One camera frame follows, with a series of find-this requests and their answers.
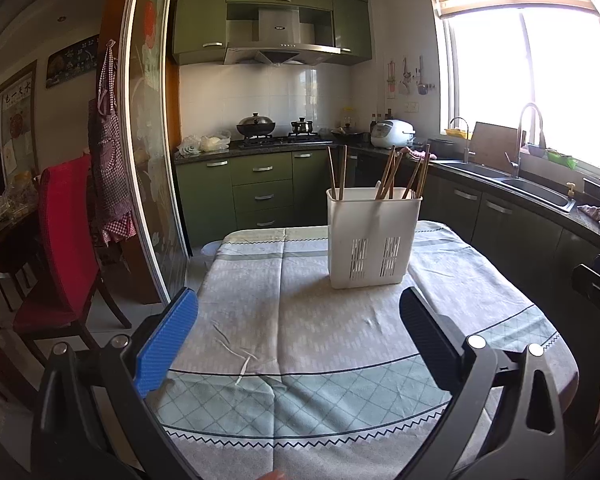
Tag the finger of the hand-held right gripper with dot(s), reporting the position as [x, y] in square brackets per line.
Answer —
[597, 285]

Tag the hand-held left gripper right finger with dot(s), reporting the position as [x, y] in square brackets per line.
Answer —
[425, 330]

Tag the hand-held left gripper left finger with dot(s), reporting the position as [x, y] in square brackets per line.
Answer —
[165, 345]

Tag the white plastic utensil holder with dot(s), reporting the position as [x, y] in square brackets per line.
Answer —
[360, 225]

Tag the bunch of wooden chopsticks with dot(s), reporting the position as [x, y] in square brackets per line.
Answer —
[342, 172]

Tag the hanging kitchen utensils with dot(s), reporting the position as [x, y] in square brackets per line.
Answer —
[405, 77]

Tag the person's left hand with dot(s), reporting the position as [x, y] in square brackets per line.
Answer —
[274, 475]

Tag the dark crumpled cloth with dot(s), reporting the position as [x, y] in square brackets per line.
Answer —
[595, 216]

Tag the patterned grey green tablecloth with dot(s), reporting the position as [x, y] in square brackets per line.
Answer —
[330, 335]

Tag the dark kitchen counter cabinets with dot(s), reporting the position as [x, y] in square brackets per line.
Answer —
[505, 230]

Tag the steel kitchen sink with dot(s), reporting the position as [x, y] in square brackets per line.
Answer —
[525, 192]

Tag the red upholstered chair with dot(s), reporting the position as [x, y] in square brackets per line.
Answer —
[65, 240]

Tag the tall steel faucet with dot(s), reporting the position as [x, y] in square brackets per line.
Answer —
[517, 150]

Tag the wooden cutting board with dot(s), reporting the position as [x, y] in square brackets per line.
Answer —
[495, 145]

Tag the pink cloth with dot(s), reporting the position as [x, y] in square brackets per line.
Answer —
[412, 152]

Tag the green lower kitchen cabinets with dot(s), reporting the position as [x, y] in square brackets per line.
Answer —
[260, 190]

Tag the green kitchen cabinets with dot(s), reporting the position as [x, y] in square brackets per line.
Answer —
[200, 20]
[260, 190]

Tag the printed glass sliding door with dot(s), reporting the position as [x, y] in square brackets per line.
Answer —
[155, 160]

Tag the small steel faucet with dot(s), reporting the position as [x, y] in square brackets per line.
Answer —
[467, 145]

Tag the dark wooden dining table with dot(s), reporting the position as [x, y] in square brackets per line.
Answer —
[0, 250]

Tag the checked apron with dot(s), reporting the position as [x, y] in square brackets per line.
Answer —
[110, 160]

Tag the white rice cooker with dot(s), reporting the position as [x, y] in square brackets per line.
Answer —
[390, 134]

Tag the clear plastic bags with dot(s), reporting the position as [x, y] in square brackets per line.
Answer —
[205, 144]

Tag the black pan with lid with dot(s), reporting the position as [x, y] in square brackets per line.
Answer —
[350, 135]

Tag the kitchen window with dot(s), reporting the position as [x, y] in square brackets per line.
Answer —
[530, 70]

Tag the black gas stove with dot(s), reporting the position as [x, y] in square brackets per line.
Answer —
[285, 139]

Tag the black wok with lid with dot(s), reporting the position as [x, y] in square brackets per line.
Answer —
[255, 125]

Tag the green upper kitchen cabinets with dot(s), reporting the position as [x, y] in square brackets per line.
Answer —
[200, 20]

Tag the steel range hood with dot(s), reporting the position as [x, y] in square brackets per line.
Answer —
[280, 35]

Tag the white wall socket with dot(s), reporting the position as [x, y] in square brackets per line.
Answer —
[412, 107]

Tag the framed wall poster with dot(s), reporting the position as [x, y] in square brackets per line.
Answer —
[17, 125]

